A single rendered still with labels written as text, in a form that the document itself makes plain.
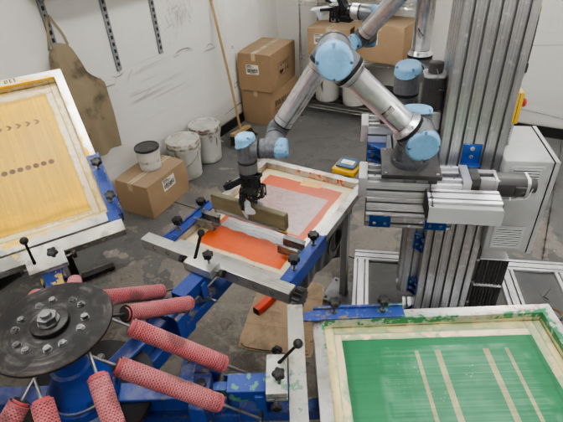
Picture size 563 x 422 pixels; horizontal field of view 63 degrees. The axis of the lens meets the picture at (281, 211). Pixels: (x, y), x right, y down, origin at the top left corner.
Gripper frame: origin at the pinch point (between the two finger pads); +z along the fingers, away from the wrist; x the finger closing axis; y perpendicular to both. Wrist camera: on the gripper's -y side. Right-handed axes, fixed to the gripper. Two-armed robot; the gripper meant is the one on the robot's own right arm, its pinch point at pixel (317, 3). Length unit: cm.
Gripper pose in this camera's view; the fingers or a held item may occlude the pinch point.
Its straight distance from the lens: 255.2
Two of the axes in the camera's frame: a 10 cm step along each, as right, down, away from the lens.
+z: -8.2, -2.9, 4.9
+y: 1.3, 7.4, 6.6
